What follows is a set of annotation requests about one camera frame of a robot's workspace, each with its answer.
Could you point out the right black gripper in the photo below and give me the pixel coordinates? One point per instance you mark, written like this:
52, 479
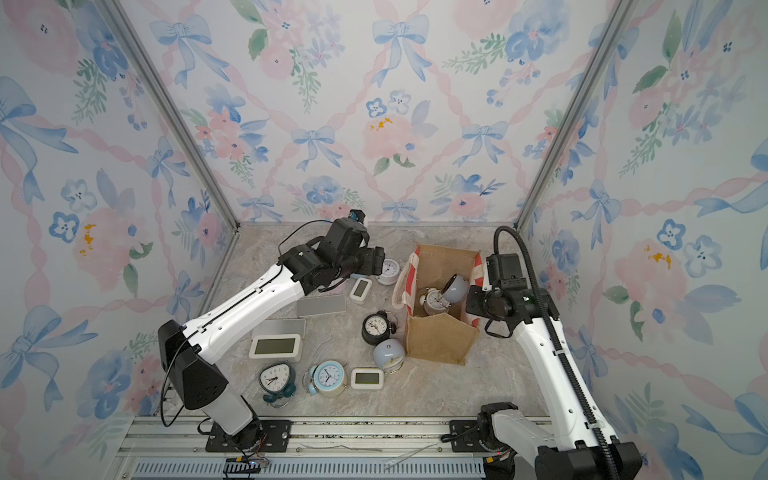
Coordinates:
472, 303

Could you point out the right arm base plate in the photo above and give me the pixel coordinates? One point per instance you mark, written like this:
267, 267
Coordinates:
470, 436

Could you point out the aluminium front rail frame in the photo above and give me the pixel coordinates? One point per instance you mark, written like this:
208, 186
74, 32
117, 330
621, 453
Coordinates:
333, 447

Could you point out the white round alarm clock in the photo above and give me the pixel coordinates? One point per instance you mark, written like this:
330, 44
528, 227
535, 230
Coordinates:
390, 272

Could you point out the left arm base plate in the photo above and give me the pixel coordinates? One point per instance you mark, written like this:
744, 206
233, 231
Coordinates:
261, 436

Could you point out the white large digital clock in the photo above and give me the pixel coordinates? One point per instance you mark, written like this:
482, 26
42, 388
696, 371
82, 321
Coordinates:
276, 347

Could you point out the white round clock with legs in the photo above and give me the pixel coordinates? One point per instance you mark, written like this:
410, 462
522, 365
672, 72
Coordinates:
432, 302

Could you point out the black twin-bell alarm clock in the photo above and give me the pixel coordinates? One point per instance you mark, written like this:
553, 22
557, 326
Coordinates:
377, 328

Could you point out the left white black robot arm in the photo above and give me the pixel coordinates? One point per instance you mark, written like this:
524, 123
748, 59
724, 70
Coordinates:
189, 352

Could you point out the grey flat mirror clock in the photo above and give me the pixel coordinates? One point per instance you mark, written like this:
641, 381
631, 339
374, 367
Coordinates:
321, 305

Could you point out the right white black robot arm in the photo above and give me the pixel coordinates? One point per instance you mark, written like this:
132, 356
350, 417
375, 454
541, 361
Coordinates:
580, 443

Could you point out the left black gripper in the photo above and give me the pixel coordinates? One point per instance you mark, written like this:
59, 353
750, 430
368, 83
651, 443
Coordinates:
374, 261

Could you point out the white digital clock front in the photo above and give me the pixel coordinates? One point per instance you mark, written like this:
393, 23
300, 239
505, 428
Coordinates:
364, 378

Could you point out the small white digital clock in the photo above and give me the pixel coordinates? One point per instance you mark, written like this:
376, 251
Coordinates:
361, 290

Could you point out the blue dome alarm clock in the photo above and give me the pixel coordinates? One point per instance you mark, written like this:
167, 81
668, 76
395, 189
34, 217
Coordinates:
389, 355

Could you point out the light blue twin-bell clock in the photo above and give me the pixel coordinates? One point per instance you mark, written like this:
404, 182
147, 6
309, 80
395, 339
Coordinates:
327, 379

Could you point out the grey blue oval clock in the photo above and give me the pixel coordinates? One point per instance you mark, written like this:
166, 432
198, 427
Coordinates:
455, 290

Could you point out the dark green triangular clock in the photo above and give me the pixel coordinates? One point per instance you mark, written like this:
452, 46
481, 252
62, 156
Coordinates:
278, 381

